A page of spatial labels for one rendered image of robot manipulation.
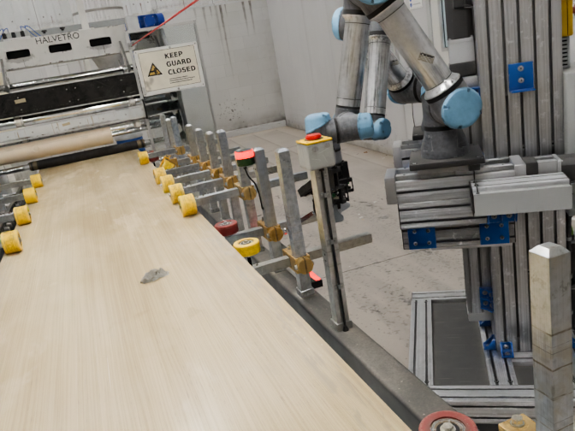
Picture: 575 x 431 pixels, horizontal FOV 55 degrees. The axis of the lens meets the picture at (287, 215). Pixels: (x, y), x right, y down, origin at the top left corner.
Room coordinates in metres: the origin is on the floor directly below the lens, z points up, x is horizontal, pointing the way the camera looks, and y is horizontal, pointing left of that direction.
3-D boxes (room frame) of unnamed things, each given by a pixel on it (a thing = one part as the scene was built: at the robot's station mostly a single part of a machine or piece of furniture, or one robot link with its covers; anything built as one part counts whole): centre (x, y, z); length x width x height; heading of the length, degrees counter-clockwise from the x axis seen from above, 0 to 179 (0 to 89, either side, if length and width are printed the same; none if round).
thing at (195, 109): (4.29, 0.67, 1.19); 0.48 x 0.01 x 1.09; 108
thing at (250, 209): (2.08, 0.14, 0.87); 0.04 x 0.04 x 0.48; 18
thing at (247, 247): (1.60, 0.14, 0.85); 0.08 x 0.08 x 0.11
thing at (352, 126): (1.62, -0.23, 1.19); 0.11 x 0.11 x 0.08; 1
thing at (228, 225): (1.83, 0.22, 0.85); 0.08 x 0.08 x 0.11
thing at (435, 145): (1.74, -0.53, 1.09); 0.15 x 0.15 x 0.10
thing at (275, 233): (1.86, 0.07, 0.85); 0.14 x 0.06 x 0.05; 18
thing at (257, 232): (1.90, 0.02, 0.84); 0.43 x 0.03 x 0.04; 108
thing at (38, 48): (4.42, 1.47, 0.95); 1.65 x 0.70 x 1.90; 108
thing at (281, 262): (1.66, -0.05, 0.81); 0.44 x 0.03 x 0.04; 108
